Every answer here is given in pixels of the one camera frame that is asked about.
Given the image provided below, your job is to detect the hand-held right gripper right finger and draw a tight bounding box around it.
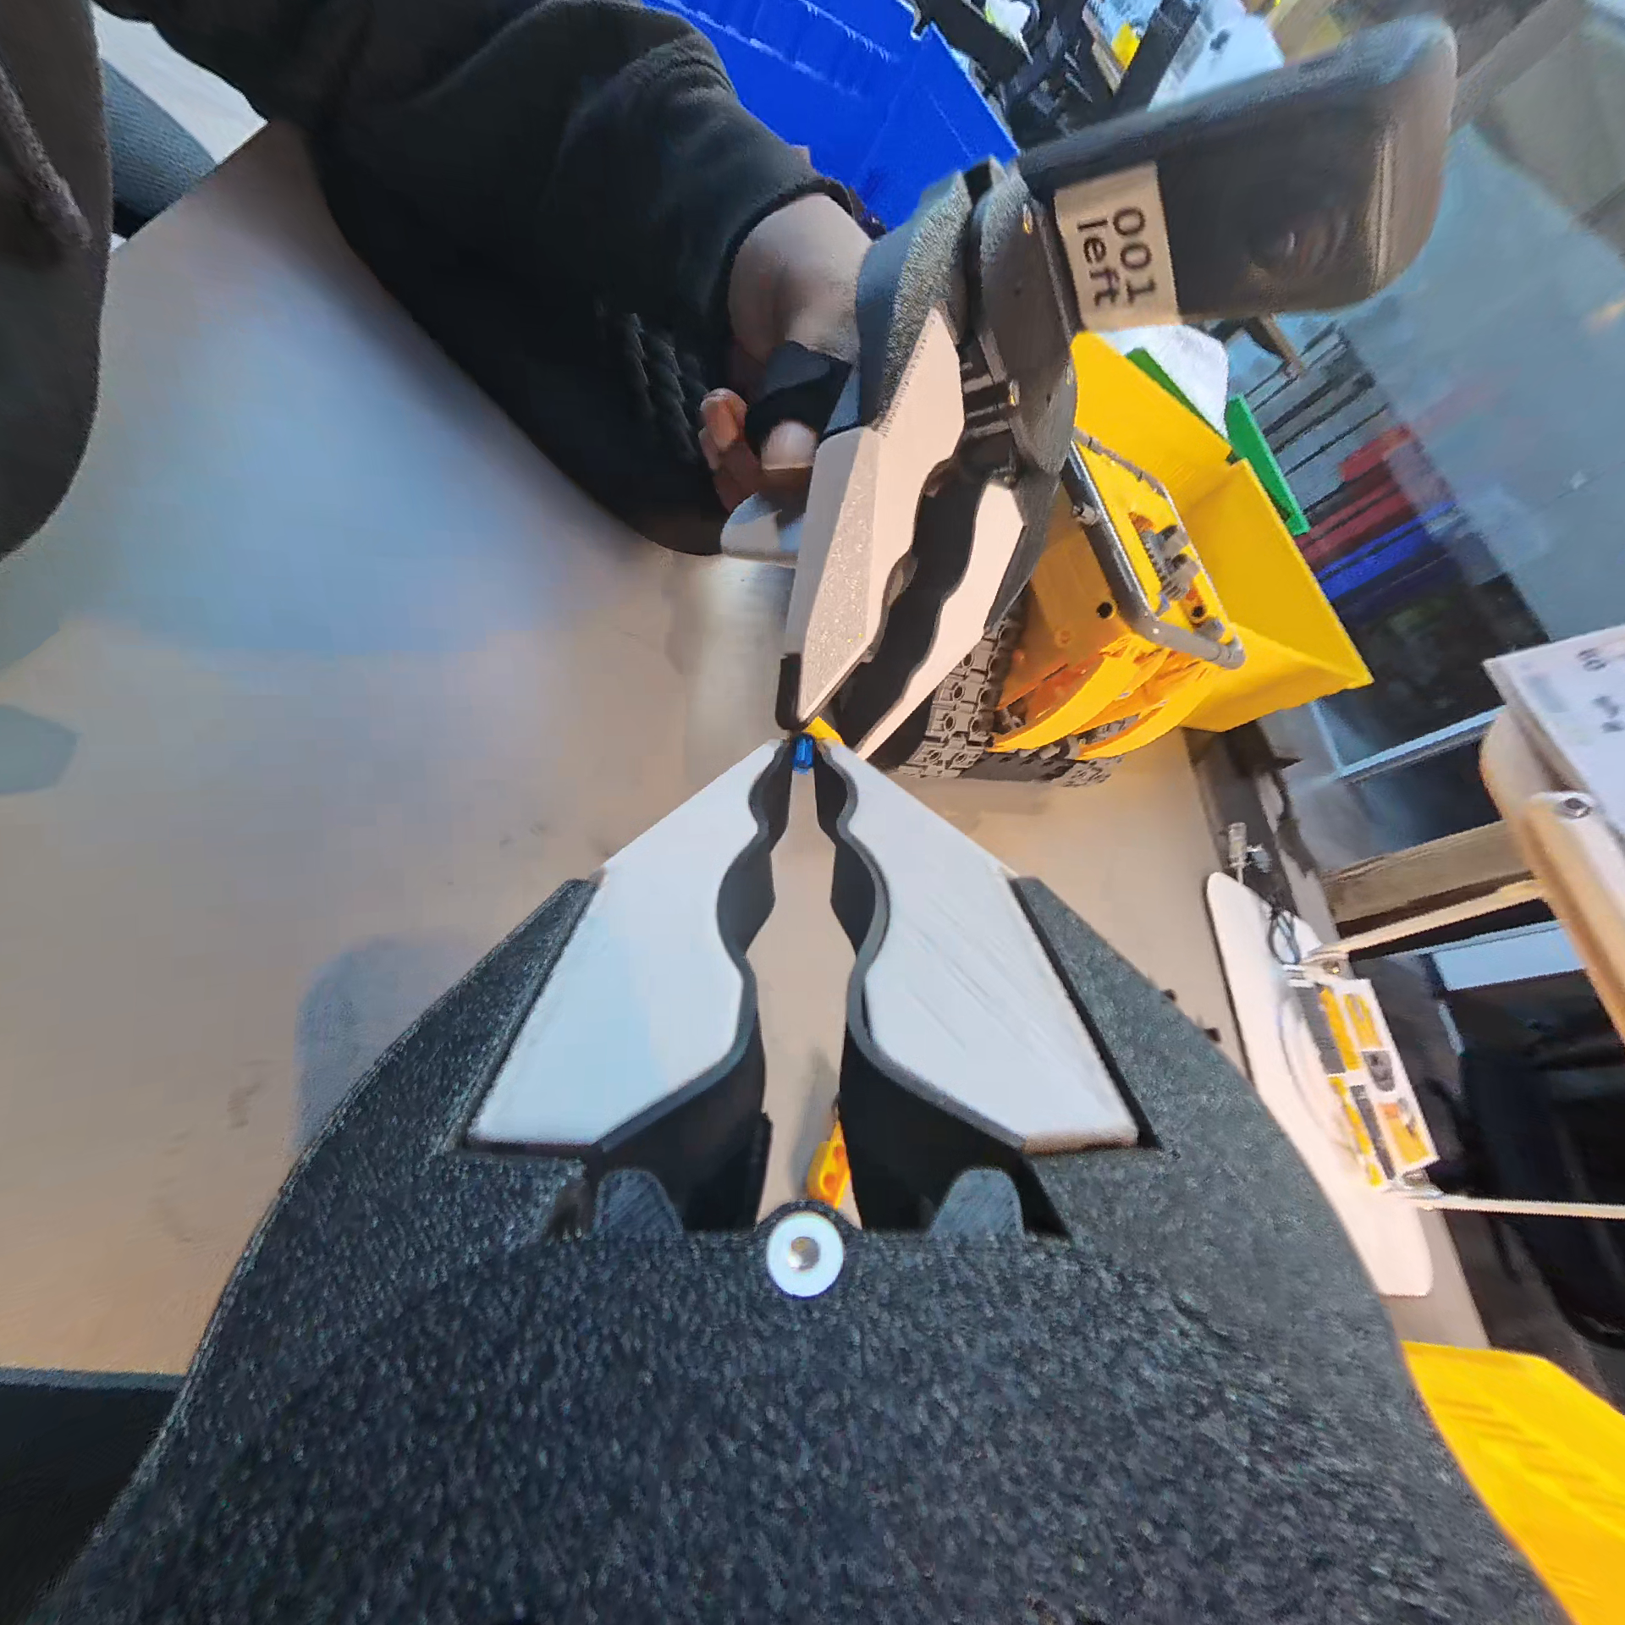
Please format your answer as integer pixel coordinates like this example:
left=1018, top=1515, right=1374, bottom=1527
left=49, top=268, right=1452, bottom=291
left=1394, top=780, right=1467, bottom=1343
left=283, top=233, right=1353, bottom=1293
left=813, top=743, right=1140, bottom=1157

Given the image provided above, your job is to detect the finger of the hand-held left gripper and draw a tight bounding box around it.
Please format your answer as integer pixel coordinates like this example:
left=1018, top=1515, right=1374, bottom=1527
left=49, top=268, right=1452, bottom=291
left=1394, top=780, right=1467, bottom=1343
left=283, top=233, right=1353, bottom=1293
left=835, top=471, right=1057, bottom=757
left=784, top=306, right=972, bottom=740

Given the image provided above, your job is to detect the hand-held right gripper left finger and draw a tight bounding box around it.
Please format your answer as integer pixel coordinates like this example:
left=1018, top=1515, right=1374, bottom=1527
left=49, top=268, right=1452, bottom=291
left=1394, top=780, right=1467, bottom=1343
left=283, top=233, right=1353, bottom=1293
left=477, top=743, right=794, bottom=1165

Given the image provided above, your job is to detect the yellow tracked toy robot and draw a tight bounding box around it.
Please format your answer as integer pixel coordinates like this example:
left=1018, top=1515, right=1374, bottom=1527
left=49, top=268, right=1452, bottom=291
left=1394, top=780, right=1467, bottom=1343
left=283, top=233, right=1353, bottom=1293
left=873, top=434, right=1253, bottom=790

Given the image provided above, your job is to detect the yellow parts bin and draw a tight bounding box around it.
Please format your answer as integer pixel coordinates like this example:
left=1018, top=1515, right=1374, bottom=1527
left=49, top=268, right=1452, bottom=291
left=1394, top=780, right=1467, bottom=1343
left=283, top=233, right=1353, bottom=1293
left=1398, top=1341, right=1625, bottom=1625

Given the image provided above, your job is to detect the person's left forearm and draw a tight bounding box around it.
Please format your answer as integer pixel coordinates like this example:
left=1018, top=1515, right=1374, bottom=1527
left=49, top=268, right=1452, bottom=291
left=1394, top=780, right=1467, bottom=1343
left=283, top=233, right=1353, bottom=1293
left=154, top=0, right=854, bottom=556

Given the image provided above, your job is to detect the white plastic sheet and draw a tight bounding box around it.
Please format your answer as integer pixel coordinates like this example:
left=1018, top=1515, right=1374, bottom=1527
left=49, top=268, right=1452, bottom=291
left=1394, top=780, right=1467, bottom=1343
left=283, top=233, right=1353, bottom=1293
left=1119, top=326, right=1233, bottom=420

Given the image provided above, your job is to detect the white stand base with leaflet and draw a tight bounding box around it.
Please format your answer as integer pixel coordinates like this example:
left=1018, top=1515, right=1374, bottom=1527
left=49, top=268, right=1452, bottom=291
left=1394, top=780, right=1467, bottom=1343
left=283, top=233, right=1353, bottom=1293
left=1202, top=699, right=1625, bottom=1303

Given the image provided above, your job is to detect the green plastic bin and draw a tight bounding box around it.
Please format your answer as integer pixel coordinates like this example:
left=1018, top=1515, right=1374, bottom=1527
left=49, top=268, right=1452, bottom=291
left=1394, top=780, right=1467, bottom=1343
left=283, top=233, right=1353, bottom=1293
left=1127, top=345, right=1314, bottom=540

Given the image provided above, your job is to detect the large yellow plastic bin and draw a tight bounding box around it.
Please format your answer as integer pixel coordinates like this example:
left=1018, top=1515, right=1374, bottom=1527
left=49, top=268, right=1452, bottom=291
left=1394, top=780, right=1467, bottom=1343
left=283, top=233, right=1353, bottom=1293
left=1069, top=331, right=1376, bottom=743

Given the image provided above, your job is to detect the blue plastic bin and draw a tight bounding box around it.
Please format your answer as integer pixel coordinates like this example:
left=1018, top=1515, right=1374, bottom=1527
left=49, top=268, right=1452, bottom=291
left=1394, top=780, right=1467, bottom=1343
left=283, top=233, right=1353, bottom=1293
left=649, top=0, right=1024, bottom=231

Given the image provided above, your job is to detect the instruction booklet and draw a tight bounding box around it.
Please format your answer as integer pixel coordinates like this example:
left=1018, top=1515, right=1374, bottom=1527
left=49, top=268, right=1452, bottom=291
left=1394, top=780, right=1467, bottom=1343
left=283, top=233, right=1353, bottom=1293
left=1487, top=624, right=1625, bottom=840

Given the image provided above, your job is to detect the black chair armrest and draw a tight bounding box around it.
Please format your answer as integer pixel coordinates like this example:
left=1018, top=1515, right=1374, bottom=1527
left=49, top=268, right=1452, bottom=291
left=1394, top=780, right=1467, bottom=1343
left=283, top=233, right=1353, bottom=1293
left=98, top=64, right=218, bottom=244

